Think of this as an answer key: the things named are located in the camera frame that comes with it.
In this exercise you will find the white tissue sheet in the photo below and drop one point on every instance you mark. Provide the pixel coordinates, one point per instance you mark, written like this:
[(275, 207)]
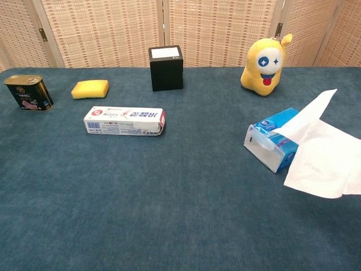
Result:
[(324, 158)]

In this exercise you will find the yellow sponge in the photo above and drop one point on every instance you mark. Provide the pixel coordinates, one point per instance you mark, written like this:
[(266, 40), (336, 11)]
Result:
[(90, 89)]

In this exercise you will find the black screen hinge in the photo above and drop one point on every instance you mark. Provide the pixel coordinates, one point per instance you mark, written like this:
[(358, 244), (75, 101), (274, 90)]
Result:
[(279, 30), (43, 34)]

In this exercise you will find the black cube box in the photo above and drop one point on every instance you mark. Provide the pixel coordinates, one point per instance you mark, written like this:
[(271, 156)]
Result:
[(167, 73)]

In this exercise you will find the black luncheon meat can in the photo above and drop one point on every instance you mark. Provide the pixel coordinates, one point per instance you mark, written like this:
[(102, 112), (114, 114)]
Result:
[(28, 94)]

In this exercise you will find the blue tissue pack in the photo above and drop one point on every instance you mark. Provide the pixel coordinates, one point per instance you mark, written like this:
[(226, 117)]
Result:
[(268, 146)]

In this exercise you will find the woven folding screen panel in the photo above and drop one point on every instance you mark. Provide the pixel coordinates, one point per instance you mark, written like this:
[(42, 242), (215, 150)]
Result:
[(307, 28), (220, 28), (22, 34), (347, 39), (104, 31)]

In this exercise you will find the yellow plush toy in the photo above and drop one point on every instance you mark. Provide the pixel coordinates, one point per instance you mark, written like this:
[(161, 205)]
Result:
[(262, 79)]

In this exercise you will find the white toothpaste box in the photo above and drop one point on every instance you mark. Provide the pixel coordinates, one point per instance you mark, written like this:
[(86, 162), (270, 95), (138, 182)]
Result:
[(124, 122)]

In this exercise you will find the blue table cloth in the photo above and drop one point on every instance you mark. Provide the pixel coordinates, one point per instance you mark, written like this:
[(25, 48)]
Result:
[(169, 197)]

